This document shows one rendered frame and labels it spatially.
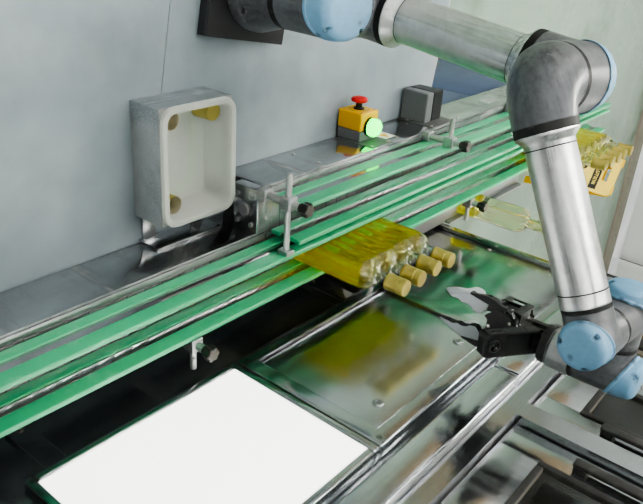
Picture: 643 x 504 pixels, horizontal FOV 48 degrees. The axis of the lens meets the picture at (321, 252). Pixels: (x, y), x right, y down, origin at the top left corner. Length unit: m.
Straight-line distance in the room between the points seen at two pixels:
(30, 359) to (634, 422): 1.07
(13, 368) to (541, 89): 0.85
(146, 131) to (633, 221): 6.59
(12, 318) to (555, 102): 0.87
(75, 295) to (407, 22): 0.74
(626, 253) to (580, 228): 6.60
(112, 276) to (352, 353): 0.48
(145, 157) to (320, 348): 0.50
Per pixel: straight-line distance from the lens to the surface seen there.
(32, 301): 1.25
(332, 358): 1.41
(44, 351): 1.16
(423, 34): 1.32
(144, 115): 1.30
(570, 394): 1.52
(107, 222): 1.36
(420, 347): 1.48
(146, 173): 1.33
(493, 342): 1.26
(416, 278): 1.45
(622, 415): 1.51
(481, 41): 1.27
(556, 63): 1.11
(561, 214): 1.09
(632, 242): 7.64
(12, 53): 1.20
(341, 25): 1.29
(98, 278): 1.30
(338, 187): 1.50
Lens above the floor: 1.78
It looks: 33 degrees down
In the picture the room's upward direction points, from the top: 113 degrees clockwise
